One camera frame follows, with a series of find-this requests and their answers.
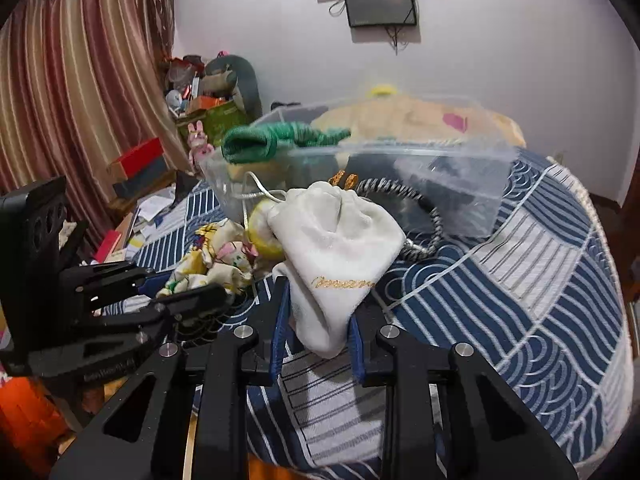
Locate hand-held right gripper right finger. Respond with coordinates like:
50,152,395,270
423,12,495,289
347,305,581,480

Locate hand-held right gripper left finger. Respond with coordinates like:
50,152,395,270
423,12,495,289
47,276,292,480

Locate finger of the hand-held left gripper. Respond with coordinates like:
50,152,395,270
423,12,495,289
75,282,235,378
59,262,157,312

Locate white velvet drawstring pouch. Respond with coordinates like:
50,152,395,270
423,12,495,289
267,181,405,359

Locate clear plastic storage box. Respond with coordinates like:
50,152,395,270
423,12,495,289
202,92,518,241

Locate pile of papers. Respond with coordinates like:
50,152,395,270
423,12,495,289
120,185,181,261

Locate floral cloth bag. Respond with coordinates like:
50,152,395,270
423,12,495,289
157,220,256,298

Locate yellow plush ball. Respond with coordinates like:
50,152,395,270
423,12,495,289
248,199,283,260

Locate red and blue boxes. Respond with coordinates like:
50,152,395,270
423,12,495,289
112,155,178,201

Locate red box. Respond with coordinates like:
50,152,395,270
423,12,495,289
111,137,163,181

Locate blue white patterned blanket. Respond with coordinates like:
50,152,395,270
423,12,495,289
100,145,632,480

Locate pink rabbit toy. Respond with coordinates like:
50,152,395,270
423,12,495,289
187,120,215,166

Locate orange box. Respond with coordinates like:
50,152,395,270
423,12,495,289
0,375,68,471

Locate gold hair clip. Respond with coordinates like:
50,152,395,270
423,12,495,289
327,170,358,191

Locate dark cloth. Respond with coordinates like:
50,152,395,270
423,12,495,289
345,152,501,236

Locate striped pink beige curtain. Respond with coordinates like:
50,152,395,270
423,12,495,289
0,0,188,256

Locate green knitted cloth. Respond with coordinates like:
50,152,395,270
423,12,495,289
221,122,352,166

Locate green cardboard box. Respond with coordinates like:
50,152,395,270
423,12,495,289
175,100,248,148

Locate pile of small clutter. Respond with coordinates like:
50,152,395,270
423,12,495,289
160,52,241,111

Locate grey plush cushion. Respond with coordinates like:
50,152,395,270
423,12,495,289
205,54,262,121

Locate white cord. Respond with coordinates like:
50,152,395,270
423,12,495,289
227,171,286,226

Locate black white striped rope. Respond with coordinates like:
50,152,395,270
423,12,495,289
352,177,443,261

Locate black hanging cable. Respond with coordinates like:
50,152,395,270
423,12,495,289
385,25,408,56

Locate small wall screen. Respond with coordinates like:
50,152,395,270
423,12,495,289
343,0,418,28

